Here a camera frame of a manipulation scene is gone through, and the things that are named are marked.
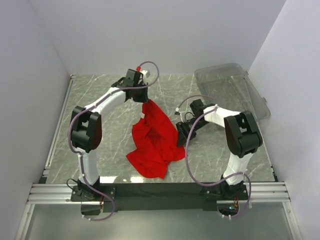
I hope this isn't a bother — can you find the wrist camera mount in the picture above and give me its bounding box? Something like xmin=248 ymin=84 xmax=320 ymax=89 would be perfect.
xmin=174 ymin=107 xmax=186 ymax=119
xmin=135 ymin=66 xmax=150 ymax=78

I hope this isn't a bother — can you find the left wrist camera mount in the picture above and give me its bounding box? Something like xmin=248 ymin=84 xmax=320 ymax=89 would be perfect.
xmin=135 ymin=66 xmax=150 ymax=78

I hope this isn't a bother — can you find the aluminium rail frame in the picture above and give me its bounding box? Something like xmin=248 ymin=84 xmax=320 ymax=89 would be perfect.
xmin=17 ymin=74 xmax=302 ymax=240

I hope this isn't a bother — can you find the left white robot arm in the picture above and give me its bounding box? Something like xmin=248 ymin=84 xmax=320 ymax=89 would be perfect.
xmin=67 ymin=66 xmax=150 ymax=201

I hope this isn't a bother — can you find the black base crossbar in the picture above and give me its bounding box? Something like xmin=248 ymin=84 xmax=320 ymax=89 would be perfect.
xmin=70 ymin=182 xmax=249 ymax=213

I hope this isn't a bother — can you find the red t shirt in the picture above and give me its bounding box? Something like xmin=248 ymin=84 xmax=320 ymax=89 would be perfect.
xmin=126 ymin=99 xmax=185 ymax=179

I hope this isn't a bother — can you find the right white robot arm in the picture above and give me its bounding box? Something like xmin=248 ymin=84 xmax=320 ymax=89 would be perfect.
xmin=175 ymin=99 xmax=263 ymax=200

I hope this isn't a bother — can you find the clear plastic bin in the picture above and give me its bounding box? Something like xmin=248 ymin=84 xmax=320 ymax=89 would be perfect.
xmin=194 ymin=63 xmax=271 ymax=122

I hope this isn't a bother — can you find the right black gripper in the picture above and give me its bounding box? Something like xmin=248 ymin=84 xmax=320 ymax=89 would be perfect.
xmin=176 ymin=118 xmax=209 ymax=148

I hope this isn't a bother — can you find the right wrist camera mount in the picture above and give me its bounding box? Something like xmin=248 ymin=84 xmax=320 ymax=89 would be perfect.
xmin=174 ymin=107 xmax=186 ymax=119

